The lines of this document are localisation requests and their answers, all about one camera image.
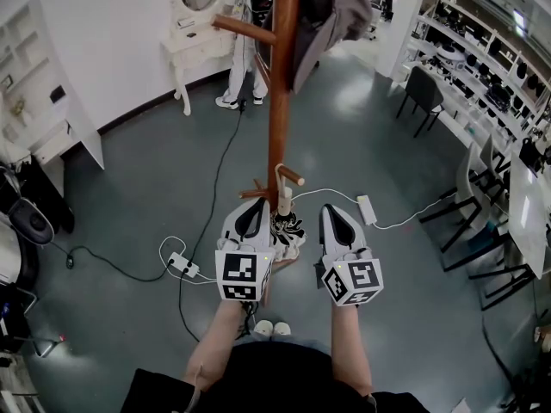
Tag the person's right forearm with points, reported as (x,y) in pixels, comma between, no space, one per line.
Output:
(349,347)

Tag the grey coat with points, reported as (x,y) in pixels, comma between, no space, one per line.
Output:
(327,20)

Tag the white cubby shelf unit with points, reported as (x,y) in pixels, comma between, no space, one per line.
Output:
(39,80)

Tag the person's left forearm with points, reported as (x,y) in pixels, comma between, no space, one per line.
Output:
(215,347)

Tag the round white device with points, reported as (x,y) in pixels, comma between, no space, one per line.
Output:
(447,53)

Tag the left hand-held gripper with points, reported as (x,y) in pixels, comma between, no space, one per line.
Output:
(239,273)

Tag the white power strip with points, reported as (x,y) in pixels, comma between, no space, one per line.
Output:
(185,266)
(366,209)

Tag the person's white left shoe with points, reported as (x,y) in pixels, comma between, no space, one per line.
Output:
(262,328)

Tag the white chair black legs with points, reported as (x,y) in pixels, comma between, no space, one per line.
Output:
(467,196)
(499,248)

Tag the brown wooden coat rack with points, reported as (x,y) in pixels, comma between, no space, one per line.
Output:
(279,101)

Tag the black machine grey round pad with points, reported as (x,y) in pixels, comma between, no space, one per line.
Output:
(30,217)

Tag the black office chair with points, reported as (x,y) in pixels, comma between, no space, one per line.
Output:
(379,15)

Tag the person's white shoe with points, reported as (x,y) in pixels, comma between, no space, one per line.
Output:
(282,328)
(262,328)

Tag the white display shelving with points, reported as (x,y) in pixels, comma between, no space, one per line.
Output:
(482,58)

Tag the white marble table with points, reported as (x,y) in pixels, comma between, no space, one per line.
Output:
(527,213)

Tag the grey stand red light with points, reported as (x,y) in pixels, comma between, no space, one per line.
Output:
(45,344)

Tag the small black box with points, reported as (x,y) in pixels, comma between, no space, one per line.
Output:
(57,94)

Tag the white vanity table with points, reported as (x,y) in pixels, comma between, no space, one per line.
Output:
(193,54)

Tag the person's white right shoe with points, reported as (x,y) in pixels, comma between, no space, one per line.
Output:
(282,328)

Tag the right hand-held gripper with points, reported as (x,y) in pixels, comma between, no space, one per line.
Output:
(355,278)

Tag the person's black shirt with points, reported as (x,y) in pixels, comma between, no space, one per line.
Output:
(275,381)

